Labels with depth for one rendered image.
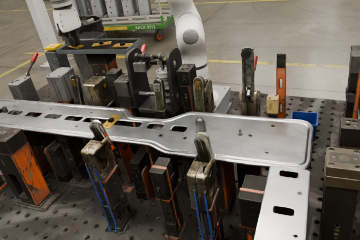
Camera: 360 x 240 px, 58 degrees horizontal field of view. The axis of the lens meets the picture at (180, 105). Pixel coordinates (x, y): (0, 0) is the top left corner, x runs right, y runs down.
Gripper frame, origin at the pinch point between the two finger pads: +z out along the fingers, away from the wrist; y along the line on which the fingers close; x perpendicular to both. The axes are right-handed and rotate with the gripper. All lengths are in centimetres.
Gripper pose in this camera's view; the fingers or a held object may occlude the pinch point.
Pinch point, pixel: (74, 40)
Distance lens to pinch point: 156.1
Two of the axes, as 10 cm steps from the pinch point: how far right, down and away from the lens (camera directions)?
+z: 1.5, 8.6, 5.0
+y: -6.6, 4.6, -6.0
